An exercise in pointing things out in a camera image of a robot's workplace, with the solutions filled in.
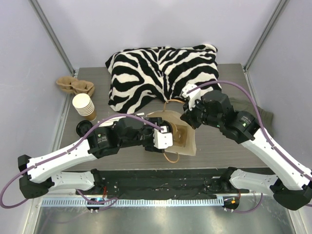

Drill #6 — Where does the brown paper takeout bag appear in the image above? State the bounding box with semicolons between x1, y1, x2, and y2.
146;99;196;163

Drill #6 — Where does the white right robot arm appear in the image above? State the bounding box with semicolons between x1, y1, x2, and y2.
180;89;312;211

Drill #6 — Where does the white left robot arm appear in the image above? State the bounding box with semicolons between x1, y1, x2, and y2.
18;114;173;199

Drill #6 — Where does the olive green folded cloth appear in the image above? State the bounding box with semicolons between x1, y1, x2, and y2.
229;97;273;129

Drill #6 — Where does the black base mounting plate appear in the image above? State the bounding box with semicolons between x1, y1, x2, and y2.
75;169;251;195

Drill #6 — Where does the stack of black lids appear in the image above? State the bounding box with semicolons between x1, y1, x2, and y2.
76;120;93;137

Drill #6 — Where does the stack of paper cups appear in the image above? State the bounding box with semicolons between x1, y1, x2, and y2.
72;93;97;121

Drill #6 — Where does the brown pulp cup carrier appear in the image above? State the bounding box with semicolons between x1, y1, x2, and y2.
56;76;95;97

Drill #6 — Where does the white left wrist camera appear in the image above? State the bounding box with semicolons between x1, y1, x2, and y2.
154;126;173;149

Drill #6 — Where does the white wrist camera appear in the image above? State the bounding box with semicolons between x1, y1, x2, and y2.
154;126;173;149
181;83;201;109

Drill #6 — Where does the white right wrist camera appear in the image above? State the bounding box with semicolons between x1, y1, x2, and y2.
181;83;201;109

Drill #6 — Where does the white slotted cable duct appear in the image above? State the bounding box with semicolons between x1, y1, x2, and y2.
41;197;224;207

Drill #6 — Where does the aluminium frame rail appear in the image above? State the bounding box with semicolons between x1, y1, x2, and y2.
29;0;75;75

